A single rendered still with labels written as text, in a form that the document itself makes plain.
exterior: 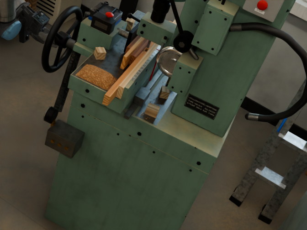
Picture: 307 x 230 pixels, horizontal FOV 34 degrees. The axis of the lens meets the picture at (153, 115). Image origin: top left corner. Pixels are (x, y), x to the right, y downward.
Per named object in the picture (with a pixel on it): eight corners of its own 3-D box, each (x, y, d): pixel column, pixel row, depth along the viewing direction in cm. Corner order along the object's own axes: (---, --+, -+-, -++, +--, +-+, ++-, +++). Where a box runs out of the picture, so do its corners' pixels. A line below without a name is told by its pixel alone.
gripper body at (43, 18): (42, 26, 203) (19, 5, 202) (33, 39, 209) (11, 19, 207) (51, 18, 209) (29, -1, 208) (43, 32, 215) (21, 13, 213)
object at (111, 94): (166, 28, 211) (169, 20, 208) (170, 30, 211) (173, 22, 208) (102, 103, 163) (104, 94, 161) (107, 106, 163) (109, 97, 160)
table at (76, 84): (115, 12, 221) (118, 0, 217) (177, 40, 217) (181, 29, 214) (43, 76, 174) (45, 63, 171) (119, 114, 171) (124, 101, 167)
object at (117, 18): (98, 10, 195) (101, -3, 191) (123, 21, 193) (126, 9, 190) (82, 23, 184) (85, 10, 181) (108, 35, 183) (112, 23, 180)
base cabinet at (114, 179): (87, 159, 266) (118, 53, 221) (184, 209, 259) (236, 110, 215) (42, 217, 231) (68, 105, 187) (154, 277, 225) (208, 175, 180)
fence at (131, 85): (177, 28, 214) (182, 17, 210) (181, 29, 213) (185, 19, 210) (120, 99, 168) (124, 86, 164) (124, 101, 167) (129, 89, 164)
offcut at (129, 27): (126, 23, 204) (128, 15, 202) (133, 27, 204) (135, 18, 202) (123, 28, 201) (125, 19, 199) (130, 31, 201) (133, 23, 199)
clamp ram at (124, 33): (119, 35, 196) (124, 15, 190) (135, 43, 195) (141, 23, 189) (109, 44, 189) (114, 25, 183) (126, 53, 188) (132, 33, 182)
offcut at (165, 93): (167, 99, 191) (169, 92, 189) (159, 97, 191) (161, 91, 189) (167, 93, 194) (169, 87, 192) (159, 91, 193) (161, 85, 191)
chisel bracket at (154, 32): (141, 30, 188) (147, 10, 182) (175, 45, 186) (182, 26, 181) (134, 38, 182) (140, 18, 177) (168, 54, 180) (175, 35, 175)
